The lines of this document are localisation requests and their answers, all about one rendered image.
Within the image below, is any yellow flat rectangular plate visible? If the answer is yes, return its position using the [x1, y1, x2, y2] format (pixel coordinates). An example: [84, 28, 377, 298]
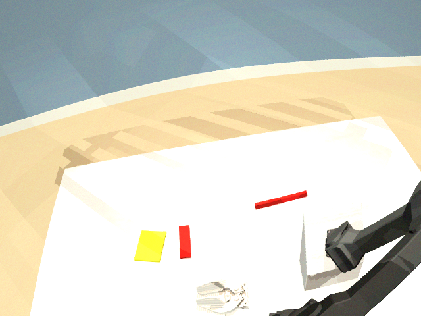
[134, 230, 167, 263]

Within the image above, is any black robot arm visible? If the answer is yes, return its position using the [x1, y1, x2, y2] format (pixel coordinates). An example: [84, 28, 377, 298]
[269, 181, 421, 316]

